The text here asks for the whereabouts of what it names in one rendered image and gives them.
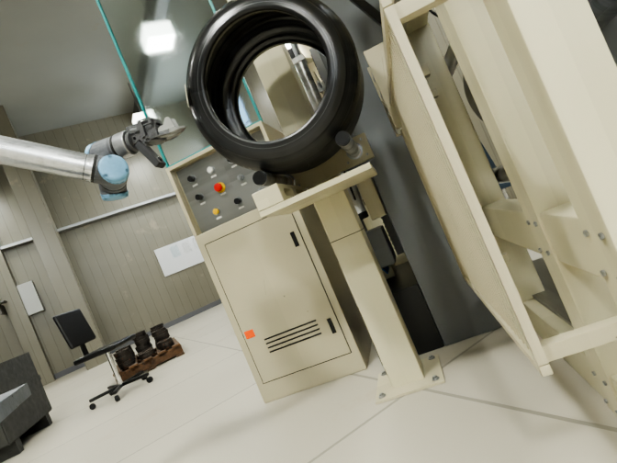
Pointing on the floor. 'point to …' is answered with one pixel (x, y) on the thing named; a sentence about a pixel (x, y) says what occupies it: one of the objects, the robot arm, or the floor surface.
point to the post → (345, 231)
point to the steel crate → (11, 425)
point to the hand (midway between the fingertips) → (183, 129)
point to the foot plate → (433, 374)
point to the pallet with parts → (131, 363)
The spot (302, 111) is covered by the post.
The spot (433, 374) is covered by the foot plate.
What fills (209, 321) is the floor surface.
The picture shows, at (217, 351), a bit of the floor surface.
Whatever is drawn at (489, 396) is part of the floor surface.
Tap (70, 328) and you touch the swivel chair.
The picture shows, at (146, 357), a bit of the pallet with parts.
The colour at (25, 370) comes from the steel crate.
